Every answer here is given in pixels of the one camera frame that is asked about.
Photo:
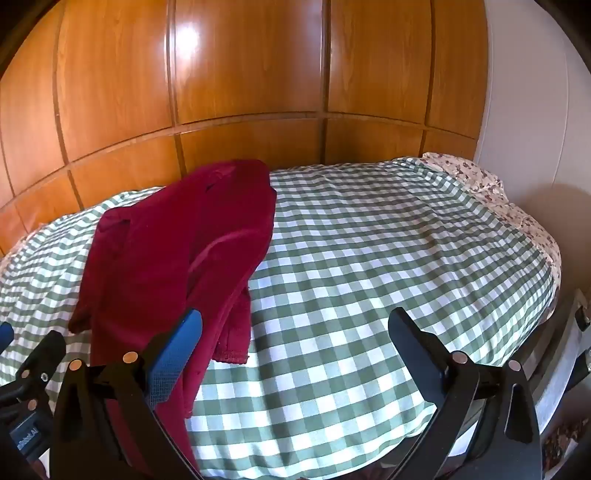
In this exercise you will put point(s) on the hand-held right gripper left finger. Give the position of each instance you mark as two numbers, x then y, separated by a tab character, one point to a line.
171	355

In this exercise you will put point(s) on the dark red shirt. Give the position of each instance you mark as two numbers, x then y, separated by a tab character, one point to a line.
184	240

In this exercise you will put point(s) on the green white checkered blanket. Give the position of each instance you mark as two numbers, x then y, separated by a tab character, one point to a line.
369	258

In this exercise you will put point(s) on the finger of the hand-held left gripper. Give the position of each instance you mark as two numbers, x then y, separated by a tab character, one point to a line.
4	334
42	357

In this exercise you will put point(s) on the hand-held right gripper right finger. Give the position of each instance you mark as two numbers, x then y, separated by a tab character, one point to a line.
411	339

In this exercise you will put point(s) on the grey bed frame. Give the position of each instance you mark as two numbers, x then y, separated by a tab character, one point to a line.
561	350

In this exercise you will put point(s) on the wooden wardrobe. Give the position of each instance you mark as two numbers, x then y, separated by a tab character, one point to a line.
240	74

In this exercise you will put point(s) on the floral patterned rug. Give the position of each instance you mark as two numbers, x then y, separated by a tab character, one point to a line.
561	445

